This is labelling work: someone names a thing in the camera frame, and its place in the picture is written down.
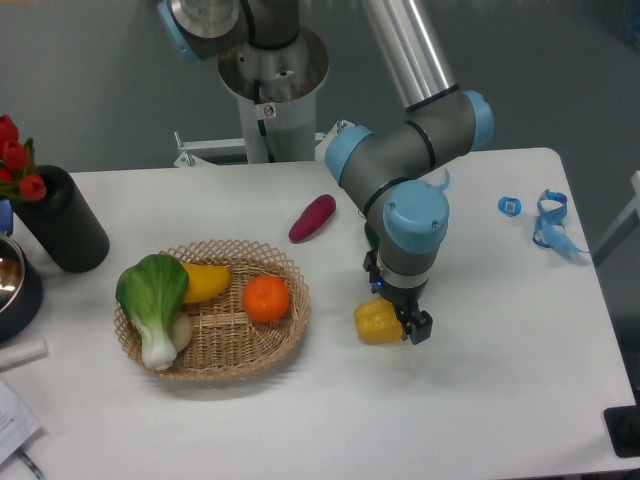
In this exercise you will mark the white paper sheet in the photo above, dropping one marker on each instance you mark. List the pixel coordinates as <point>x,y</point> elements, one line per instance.
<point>18,423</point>

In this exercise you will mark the small blue tape roll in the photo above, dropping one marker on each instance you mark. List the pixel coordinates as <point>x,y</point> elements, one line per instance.
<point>509,206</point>

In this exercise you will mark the woven wicker basket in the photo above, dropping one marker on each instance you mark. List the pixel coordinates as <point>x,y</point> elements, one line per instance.
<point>226,343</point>

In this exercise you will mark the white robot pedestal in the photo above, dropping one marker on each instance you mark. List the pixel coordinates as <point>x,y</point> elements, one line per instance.
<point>276,93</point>

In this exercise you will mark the red tulip flowers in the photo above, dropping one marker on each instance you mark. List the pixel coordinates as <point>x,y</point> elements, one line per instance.
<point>20,178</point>

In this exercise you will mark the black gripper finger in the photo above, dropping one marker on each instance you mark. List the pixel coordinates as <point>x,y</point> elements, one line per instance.
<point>416,324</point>

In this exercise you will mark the patterned pen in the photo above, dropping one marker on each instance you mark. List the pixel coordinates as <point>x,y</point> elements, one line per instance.
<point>30,464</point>

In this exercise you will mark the dark metal bowl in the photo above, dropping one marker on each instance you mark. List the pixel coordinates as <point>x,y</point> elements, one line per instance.
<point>21,289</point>

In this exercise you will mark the beige potato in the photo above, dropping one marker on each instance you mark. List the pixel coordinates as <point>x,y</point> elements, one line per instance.
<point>181,331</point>

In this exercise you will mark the purple sweet potato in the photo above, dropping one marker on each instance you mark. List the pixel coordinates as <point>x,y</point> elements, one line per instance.
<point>313,218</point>

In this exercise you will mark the black cylindrical vase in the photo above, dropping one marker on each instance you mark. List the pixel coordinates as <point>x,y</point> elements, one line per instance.
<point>64,223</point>

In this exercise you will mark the green bok choy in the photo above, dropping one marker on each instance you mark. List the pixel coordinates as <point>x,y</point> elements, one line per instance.
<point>150,293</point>

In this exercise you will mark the curved blue tape strip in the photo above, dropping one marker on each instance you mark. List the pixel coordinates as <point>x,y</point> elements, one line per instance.
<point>442,180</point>

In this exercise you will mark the tangled blue tape strip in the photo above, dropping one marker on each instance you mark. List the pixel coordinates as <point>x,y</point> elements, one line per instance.
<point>549,230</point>

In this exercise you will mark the yellow mango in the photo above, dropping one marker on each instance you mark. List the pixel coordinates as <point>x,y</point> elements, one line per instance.
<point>206,282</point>

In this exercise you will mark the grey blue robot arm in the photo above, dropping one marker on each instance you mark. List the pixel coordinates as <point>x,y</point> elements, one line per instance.
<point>382,174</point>

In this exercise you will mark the green cucumber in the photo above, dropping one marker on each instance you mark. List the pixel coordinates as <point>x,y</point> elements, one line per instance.
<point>371,236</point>

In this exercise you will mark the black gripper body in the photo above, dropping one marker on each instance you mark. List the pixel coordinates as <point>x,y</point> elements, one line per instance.
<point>403,292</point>

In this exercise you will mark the blue object at left edge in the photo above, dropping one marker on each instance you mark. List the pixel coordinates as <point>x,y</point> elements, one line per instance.
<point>6,218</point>

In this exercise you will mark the white paper roll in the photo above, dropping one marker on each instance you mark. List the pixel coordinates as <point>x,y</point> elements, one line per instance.
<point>21,353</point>

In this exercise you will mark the orange mandarin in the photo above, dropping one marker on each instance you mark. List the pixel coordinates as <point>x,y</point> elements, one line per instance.
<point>266,298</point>

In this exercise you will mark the yellow bell pepper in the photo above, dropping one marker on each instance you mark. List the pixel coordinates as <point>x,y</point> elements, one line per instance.
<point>375,322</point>

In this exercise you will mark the black device at table edge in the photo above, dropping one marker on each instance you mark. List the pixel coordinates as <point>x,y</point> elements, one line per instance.
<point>623,428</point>

